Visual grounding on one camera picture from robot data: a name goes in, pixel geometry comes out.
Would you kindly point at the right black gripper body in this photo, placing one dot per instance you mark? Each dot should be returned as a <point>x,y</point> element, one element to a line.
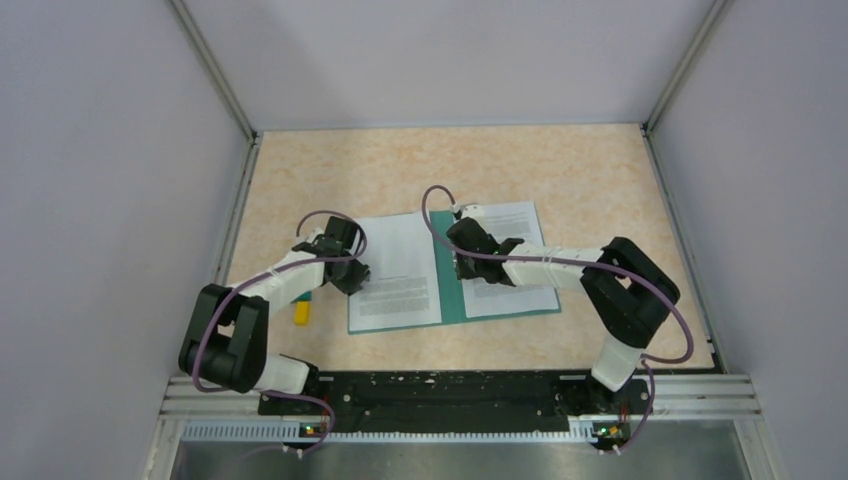
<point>467,266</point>

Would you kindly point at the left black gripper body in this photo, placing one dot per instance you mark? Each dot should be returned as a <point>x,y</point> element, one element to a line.
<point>352,275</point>

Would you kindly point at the printed paper sheet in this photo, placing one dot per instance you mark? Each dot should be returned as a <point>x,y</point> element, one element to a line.
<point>530,296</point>
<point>402,291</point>

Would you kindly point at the green file folder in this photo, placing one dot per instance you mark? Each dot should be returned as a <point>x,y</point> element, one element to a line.
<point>451,299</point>

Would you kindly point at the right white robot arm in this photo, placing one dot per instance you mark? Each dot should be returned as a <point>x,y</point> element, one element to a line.
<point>632,296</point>

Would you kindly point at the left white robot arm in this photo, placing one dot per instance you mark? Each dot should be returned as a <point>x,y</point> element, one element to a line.
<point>225,347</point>

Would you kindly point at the green block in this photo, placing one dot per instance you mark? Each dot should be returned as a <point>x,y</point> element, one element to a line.
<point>306,297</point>

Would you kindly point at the yellow block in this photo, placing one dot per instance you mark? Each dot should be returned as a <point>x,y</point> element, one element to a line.
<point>302,313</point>

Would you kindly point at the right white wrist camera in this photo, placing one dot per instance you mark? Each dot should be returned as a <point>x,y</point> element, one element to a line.
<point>472,211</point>

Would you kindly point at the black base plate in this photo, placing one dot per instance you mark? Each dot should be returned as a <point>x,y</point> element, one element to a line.
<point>472,401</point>

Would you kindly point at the grey slotted cable duct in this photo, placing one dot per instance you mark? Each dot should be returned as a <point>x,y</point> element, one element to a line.
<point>256,431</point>

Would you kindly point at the aluminium frame rail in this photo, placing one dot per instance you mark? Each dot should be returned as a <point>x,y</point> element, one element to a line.
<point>677,397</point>

